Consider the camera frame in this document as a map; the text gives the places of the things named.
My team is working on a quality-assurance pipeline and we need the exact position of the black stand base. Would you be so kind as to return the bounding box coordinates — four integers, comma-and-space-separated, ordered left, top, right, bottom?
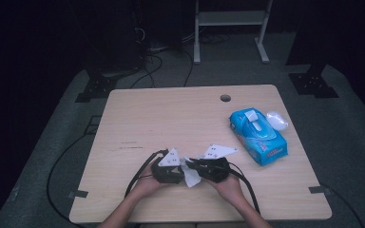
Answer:
74, 61, 119, 104
288, 63, 340, 99

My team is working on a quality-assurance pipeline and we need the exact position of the person's left hand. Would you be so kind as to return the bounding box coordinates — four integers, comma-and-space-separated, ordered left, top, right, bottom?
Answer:
132, 161, 169, 199

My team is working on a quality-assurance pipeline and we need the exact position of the black tape strip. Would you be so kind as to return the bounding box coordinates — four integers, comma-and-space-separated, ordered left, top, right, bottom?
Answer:
68, 189, 89, 200
308, 185, 332, 195

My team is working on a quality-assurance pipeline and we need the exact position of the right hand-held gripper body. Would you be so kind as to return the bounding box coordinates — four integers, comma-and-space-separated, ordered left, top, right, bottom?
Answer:
199, 143, 240, 184

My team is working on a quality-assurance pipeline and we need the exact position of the blue wet wipes pack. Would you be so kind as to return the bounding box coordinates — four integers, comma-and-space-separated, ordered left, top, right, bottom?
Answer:
228, 107, 290, 166

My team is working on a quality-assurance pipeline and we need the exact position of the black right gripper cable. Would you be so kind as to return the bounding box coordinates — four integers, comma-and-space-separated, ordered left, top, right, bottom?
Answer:
227, 161, 260, 215

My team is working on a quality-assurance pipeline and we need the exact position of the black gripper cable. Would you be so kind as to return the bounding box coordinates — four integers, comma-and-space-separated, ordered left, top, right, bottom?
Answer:
125, 149, 169, 198
227, 161, 260, 215

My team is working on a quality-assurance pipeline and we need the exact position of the white metal stand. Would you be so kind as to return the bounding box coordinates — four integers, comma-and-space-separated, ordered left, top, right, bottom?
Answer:
193, 0, 274, 66

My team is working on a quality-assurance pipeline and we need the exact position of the thin black floor cable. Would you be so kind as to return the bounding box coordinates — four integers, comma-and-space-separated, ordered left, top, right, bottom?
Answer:
319, 181, 365, 228

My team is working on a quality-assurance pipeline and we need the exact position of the long black floor cable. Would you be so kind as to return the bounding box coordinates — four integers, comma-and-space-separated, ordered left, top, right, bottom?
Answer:
46, 132, 96, 228

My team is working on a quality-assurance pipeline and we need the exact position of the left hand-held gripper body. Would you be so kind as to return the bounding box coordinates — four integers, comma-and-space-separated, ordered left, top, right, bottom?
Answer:
151, 147, 185, 185

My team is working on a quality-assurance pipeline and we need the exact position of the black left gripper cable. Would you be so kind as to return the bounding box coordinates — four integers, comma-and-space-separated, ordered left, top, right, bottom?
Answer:
125, 149, 169, 198

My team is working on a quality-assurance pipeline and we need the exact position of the looped black floor cable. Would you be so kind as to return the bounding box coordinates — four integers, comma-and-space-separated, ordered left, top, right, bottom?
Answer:
130, 53, 164, 89

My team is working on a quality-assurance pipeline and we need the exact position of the white wet wipe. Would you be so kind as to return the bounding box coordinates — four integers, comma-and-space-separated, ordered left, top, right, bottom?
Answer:
180, 154, 203, 188

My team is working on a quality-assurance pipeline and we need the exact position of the person's right hand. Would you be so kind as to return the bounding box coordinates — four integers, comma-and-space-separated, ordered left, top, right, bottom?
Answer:
206, 175, 245, 204

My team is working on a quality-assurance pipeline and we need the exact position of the straight black floor cable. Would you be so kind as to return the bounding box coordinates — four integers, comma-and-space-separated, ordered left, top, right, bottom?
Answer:
182, 48, 195, 88

